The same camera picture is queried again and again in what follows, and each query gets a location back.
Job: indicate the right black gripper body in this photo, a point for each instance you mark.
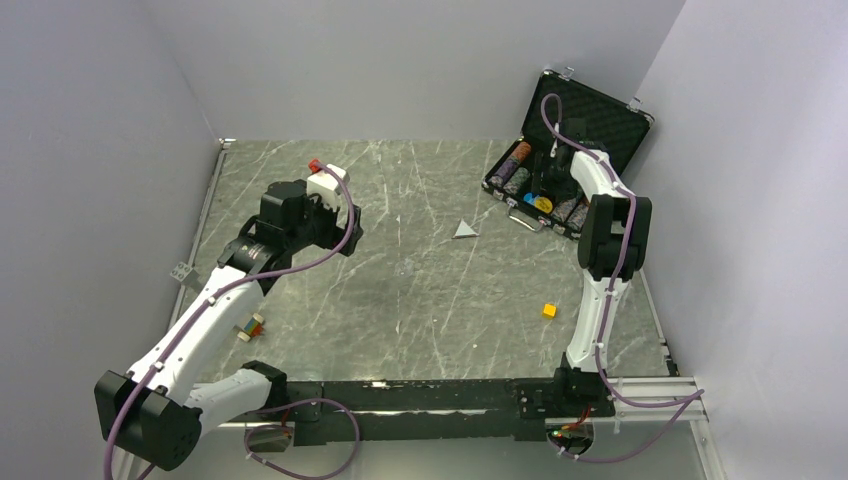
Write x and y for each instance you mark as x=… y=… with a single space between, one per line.
x=555 y=180

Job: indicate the yellow round button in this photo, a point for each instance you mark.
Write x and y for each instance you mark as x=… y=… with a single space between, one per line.
x=543 y=204

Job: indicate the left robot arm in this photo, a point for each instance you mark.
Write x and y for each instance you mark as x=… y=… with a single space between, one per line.
x=154 y=410

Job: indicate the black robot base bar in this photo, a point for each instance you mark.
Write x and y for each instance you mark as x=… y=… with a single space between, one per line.
x=397 y=410

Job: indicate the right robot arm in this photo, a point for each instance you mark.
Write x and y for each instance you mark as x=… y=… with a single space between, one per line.
x=611 y=249

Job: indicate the black aluminium poker case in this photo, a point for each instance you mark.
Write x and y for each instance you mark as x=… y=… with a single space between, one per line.
x=582 y=114

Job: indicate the green purple chip row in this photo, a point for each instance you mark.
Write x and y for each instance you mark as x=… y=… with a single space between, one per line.
x=564 y=209

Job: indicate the purple orange chip row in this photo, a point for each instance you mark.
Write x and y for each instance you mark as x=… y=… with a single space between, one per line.
x=511 y=164

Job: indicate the white triangle dealer piece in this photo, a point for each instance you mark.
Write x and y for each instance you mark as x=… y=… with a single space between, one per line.
x=464 y=230

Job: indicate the colourful wooden toy block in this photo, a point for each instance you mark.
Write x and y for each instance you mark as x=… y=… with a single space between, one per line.
x=250 y=328

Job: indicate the yellow cube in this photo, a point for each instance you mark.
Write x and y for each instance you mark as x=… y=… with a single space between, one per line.
x=549 y=311

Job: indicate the grey lego brick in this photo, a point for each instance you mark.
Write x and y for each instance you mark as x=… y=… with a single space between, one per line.
x=185 y=275

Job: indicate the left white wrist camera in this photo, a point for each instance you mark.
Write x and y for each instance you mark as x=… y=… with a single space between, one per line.
x=324 y=185

